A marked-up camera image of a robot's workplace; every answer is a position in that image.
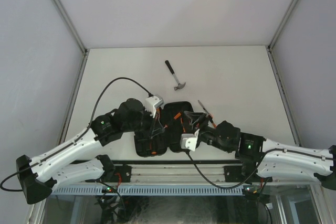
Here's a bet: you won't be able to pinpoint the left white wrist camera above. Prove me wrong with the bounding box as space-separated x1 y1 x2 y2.
144 95 164 118

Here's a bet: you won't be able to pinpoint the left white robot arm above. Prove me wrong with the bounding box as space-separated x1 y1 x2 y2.
16 95 164 205

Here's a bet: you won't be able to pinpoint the black handled claw hammer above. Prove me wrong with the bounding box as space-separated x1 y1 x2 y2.
165 60 186 91

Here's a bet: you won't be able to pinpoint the black plastic tool case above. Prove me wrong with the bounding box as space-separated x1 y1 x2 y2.
134 101 195 157

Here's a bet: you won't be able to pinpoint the left black camera cable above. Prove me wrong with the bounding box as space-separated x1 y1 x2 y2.
0 77 153 192

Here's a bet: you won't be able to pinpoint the small orange black precision screwdriver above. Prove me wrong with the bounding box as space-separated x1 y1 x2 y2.
164 112 182 129

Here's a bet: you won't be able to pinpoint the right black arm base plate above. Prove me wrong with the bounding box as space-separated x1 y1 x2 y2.
224 166 249 183

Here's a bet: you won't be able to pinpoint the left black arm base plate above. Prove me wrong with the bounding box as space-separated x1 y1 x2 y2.
101 165 132 183

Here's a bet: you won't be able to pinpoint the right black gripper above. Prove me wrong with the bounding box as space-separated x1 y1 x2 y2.
182 112 232 154

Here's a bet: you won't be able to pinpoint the blue slotted cable duct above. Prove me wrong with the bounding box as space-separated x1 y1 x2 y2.
52 184 244 196

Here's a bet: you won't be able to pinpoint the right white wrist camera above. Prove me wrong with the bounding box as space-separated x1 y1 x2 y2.
180 130 200 151

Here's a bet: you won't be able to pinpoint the orange handled needle-nose pliers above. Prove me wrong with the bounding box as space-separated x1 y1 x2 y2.
180 118 186 133

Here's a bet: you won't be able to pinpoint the aluminium front frame rail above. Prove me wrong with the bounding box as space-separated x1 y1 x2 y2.
38 163 323 184

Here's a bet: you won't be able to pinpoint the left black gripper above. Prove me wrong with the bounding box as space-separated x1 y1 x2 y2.
122 106 164 139

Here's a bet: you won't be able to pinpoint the black orange handled screwdriver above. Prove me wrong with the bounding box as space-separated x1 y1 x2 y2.
149 141 157 155

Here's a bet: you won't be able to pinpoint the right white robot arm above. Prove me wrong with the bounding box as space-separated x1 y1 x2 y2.
180 111 335 190

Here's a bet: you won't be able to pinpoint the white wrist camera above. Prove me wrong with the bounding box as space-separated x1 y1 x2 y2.
180 130 200 151
144 95 164 118

